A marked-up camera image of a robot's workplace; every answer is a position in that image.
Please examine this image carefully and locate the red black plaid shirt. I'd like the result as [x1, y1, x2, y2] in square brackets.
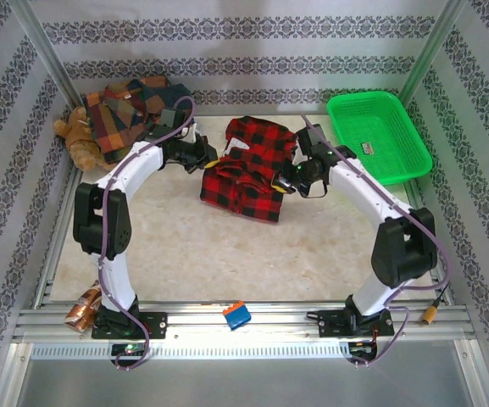
[198, 114, 301, 226]

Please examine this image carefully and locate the green plastic basket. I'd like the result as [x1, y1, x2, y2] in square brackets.
[326, 90, 435, 187]

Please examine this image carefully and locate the folded multicolour plaid shirt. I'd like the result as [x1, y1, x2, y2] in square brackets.
[81, 75, 195, 165]

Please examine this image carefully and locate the brown teddy bear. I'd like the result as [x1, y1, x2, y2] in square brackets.
[53, 105, 119, 173]

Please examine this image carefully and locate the blue orange toy block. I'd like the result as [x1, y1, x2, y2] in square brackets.
[221, 300, 253, 332]

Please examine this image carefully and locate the perforated metal strip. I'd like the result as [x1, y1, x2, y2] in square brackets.
[29, 343, 352, 361]

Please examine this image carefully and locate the small circuit board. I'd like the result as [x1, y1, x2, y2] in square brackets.
[348, 340, 380, 356]
[111, 343, 146, 357]

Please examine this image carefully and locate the copper foil packet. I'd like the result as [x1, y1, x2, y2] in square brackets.
[64, 284, 103, 334]

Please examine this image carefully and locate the yellow cylinder plug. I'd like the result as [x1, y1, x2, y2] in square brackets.
[421, 282, 449, 326]

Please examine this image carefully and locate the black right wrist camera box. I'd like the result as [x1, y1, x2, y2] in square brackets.
[296, 124, 326, 156]

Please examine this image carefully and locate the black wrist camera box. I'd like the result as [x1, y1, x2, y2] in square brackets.
[158, 107, 182, 129]
[296, 124, 326, 156]

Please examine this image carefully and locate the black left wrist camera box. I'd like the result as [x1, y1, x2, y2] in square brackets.
[158, 107, 182, 129]

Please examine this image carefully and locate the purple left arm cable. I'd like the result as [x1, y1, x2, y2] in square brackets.
[98, 96, 197, 372]

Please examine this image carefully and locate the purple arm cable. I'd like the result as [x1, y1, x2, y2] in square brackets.
[302, 113, 452, 368]
[98, 96, 197, 372]

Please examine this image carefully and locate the aluminium rail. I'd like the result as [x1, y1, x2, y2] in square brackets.
[11, 299, 475, 345]

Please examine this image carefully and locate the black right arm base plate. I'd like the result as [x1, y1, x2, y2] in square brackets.
[317, 309, 394, 339]

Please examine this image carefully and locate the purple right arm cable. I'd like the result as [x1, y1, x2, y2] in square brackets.
[302, 113, 452, 368]

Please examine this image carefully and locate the aluminium frame post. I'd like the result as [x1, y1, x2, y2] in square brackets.
[5, 0, 83, 110]
[397, 0, 469, 103]

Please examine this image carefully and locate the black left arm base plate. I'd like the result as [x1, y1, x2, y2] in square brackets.
[91, 310, 169, 341]

